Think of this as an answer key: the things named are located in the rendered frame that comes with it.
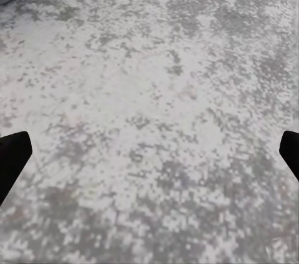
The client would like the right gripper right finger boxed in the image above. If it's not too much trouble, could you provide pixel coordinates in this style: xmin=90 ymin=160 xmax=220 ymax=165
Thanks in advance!
xmin=279 ymin=130 xmax=299 ymax=181

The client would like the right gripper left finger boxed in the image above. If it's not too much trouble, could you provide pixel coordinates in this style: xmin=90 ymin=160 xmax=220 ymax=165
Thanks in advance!
xmin=0 ymin=131 xmax=32 ymax=206

